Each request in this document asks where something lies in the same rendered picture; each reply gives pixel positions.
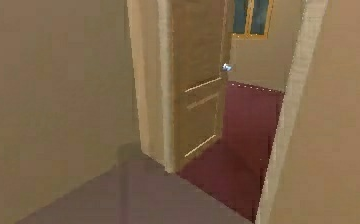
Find brown wooden room door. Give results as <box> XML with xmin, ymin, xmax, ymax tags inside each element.
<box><xmin>170</xmin><ymin>0</ymin><xmax>234</xmax><ymax>173</ymax></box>

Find wooden framed window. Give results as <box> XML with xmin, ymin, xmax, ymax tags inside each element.
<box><xmin>232</xmin><ymin>0</ymin><xmax>276</xmax><ymax>40</ymax></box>

